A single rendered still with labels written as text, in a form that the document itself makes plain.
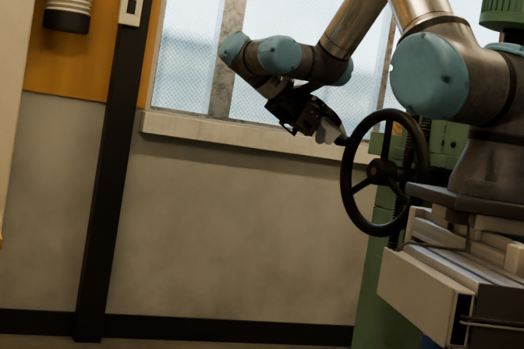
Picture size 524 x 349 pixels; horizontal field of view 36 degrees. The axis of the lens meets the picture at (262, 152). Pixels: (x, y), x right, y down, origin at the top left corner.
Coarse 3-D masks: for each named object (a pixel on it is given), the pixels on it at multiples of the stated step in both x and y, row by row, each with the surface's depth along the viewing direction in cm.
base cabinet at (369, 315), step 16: (368, 240) 209; (384, 240) 203; (400, 240) 199; (368, 256) 208; (368, 272) 207; (368, 288) 207; (368, 304) 206; (384, 304) 200; (368, 320) 205; (384, 320) 200; (400, 320) 195; (352, 336) 210; (368, 336) 204; (384, 336) 199; (400, 336) 194; (416, 336) 190
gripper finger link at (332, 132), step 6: (324, 120) 179; (330, 120) 179; (324, 126) 179; (330, 126) 180; (336, 126) 180; (342, 126) 181; (330, 132) 180; (336, 132) 181; (342, 132) 181; (324, 138) 179; (330, 138) 180; (336, 138) 181
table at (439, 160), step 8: (376, 136) 211; (392, 136) 205; (400, 136) 203; (376, 144) 211; (392, 144) 205; (368, 152) 213; (376, 152) 210; (392, 152) 205; (400, 152) 188; (432, 160) 179; (440, 160) 177; (448, 160) 175; (456, 160) 177; (448, 168) 176
